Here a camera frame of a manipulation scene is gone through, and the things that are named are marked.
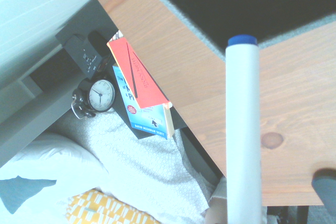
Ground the blue paperback marketing book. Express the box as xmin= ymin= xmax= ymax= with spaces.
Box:
xmin=112 ymin=63 xmax=174 ymax=140

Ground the grey bed headboard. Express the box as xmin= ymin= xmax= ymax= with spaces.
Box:
xmin=0 ymin=0 xmax=118 ymax=168

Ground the white circle patterned duvet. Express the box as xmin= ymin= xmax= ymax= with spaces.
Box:
xmin=49 ymin=108 xmax=227 ymax=224

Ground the white marker blue cap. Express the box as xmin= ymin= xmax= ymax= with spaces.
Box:
xmin=226 ymin=34 xmax=263 ymax=224

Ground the wooden desk black frame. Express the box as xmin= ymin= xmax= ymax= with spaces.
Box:
xmin=86 ymin=0 xmax=336 ymax=224

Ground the grey blue pillow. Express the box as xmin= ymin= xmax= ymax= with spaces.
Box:
xmin=0 ymin=175 xmax=57 ymax=215

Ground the yellow white patterned pillow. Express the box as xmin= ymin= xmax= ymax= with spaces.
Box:
xmin=64 ymin=188 xmax=161 ymax=224

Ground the black nightstand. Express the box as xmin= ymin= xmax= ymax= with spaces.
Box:
xmin=54 ymin=24 xmax=190 ymax=141

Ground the striped patterned book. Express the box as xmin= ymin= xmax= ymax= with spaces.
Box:
xmin=111 ymin=30 xmax=125 ymax=42

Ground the black analog alarm clock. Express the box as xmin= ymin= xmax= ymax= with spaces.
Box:
xmin=71 ymin=78 xmax=117 ymax=120

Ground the red sticky notes book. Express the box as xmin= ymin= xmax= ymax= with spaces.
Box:
xmin=106 ymin=36 xmax=173 ymax=110

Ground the black power adapter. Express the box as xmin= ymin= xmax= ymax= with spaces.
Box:
xmin=55 ymin=32 xmax=106 ymax=80

